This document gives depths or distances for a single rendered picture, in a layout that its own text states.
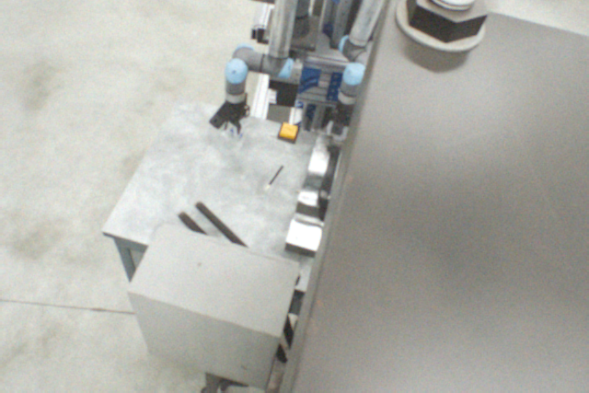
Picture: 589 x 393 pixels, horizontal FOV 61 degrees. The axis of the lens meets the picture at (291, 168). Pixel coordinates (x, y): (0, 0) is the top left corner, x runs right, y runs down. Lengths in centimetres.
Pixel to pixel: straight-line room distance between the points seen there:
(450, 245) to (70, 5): 387
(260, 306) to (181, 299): 15
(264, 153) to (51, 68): 200
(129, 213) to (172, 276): 90
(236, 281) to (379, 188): 57
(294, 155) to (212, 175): 35
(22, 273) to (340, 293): 245
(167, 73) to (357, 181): 308
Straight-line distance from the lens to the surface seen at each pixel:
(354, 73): 180
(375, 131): 51
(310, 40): 216
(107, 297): 262
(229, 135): 199
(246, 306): 97
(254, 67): 183
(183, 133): 207
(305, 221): 178
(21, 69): 370
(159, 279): 99
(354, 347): 39
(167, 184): 192
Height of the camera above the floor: 237
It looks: 53 degrees down
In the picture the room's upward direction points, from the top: 11 degrees clockwise
